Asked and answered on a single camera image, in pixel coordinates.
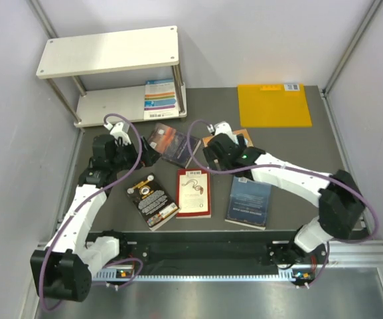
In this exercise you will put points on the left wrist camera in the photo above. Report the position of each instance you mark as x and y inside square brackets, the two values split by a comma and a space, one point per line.
[119, 129]

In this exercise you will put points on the dark sunset cover book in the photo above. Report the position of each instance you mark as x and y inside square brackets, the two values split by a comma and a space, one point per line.
[172, 145]

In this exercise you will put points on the red and cream book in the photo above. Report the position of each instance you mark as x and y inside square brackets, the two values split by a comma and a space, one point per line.
[193, 194]

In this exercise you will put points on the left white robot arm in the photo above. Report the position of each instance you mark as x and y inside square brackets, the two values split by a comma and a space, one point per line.
[66, 267]

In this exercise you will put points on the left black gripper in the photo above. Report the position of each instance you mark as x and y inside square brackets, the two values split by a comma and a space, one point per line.
[149, 155]

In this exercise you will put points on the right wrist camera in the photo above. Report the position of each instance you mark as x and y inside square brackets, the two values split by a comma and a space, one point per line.
[219, 128]

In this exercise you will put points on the blue hardcover book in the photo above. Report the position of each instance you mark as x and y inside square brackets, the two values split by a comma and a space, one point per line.
[249, 203]

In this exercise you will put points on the black treehouse paperback book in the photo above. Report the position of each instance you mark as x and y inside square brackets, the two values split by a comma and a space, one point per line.
[154, 204]

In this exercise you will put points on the white two-tier shelf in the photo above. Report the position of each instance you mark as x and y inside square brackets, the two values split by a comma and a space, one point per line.
[113, 52]

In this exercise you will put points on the white book with coloured stripes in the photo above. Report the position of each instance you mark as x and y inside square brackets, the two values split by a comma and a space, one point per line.
[160, 100]

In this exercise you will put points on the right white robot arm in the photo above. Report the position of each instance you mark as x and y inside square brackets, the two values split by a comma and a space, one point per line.
[336, 196]

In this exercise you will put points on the grey slotted cable duct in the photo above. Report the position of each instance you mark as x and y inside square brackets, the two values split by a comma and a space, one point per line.
[108, 275]

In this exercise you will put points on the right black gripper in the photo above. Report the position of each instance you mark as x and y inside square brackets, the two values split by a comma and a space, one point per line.
[212, 158]

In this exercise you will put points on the yellow file folder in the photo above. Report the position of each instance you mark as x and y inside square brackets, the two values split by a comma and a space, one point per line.
[273, 106]

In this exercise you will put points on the orange illustrated children's book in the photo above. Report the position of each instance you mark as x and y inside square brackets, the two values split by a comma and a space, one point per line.
[242, 132]

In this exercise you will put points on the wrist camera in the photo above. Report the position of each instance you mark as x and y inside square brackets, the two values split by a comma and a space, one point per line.
[219, 128]
[119, 129]

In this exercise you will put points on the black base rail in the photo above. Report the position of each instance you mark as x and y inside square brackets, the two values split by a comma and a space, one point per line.
[214, 252]

